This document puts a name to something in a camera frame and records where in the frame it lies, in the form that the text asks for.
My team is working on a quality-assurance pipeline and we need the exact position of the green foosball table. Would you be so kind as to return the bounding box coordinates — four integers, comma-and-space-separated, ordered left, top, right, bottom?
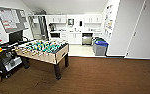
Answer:
14, 38, 71, 81

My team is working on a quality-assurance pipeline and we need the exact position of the black wheeled cart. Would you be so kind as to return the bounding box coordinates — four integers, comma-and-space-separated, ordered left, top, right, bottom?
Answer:
0, 31, 26, 80

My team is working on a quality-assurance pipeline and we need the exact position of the white door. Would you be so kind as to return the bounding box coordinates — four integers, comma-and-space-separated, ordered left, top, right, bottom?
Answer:
125, 0, 150, 61

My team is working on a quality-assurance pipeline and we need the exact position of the white wall cabinet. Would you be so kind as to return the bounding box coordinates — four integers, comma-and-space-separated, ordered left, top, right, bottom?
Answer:
83, 13, 103, 25

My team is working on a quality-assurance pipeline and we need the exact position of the stainless steel refrigerator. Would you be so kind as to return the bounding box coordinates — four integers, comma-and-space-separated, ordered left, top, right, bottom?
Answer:
27, 14, 50, 41

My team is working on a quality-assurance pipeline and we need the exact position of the white two-door sink cabinet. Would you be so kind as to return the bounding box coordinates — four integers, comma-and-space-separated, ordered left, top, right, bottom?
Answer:
67, 32, 83, 46

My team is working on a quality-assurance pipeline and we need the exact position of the stainless steel dishwasher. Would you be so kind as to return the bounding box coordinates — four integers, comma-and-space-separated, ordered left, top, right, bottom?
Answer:
81, 33, 93, 46

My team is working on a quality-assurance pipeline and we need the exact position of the grey bundle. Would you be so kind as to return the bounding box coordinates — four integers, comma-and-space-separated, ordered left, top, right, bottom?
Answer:
33, 9, 47, 16

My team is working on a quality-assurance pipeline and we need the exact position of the blue recycling bin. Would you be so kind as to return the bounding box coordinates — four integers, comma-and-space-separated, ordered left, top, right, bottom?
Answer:
91, 36, 104, 51

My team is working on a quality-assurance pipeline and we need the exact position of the grey bin blue lid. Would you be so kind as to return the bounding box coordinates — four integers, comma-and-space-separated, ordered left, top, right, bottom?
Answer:
93, 40, 110, 57

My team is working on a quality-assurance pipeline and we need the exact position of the large colourful wall poster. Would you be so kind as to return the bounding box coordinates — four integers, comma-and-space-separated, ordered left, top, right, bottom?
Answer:
103, 2, 115, 36

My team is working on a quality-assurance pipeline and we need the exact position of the grey bin green lid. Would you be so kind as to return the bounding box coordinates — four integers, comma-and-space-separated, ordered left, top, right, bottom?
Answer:
92, 37, 107, 54

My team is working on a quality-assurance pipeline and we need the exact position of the white drawer cabinet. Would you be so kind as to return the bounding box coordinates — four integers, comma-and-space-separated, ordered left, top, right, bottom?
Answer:
91, 32, 103, 39
59, 32, 69, 44

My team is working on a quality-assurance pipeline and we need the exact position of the black built-in microwave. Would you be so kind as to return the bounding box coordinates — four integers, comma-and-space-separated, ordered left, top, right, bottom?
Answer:
50, 32, 61, 39

